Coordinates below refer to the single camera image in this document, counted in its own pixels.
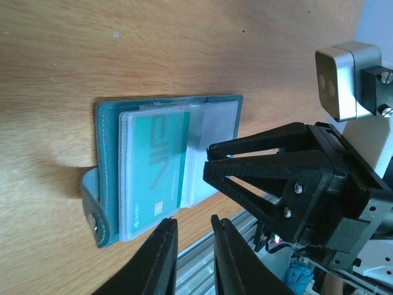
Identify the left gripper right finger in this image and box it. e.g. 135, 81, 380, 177
211, 214, 293, 295

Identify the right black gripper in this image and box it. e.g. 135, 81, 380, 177
203, 122, 392, 270

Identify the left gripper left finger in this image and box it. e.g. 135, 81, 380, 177
94, 218, 178, 294

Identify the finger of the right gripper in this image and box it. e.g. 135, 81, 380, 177
207, 122, 313, 162

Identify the teal leather card holder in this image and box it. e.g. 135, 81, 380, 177
80, 95, 243, 248

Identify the teal VIP credit card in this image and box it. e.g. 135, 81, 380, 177
129, 111, 190, 237

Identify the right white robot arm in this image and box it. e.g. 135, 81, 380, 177
203, 122, 392, 294

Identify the aluminium front rail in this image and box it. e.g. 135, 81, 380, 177
174, 208, 255, 295

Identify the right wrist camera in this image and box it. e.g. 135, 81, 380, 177
315, 41, 392, 122

